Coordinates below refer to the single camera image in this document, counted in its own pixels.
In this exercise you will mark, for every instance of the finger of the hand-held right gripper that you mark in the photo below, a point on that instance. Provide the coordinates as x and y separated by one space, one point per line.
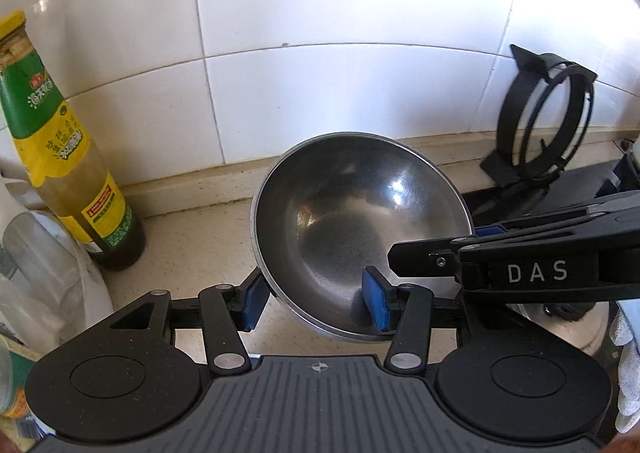
487 231
420 258

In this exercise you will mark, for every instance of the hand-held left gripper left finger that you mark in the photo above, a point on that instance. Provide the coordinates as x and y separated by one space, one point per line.
255 300

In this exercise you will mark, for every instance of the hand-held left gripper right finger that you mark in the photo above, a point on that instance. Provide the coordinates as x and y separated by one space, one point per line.
377 300

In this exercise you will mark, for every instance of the stainless steel bowl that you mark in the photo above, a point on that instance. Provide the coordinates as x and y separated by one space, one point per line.
360 213
320 325

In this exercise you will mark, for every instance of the black gas stove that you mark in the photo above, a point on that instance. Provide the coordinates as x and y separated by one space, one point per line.
550 198

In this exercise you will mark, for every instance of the white textured cloth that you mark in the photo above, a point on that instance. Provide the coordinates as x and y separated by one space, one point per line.
627 373

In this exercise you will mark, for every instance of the clear plastic bag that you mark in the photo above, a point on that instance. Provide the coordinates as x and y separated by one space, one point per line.
45 258

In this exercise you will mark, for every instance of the yellow label oil bottle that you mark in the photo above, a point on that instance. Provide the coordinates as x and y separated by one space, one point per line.
65 153

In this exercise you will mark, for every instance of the colourful labelled container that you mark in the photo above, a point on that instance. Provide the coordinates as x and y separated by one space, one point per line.
20 383

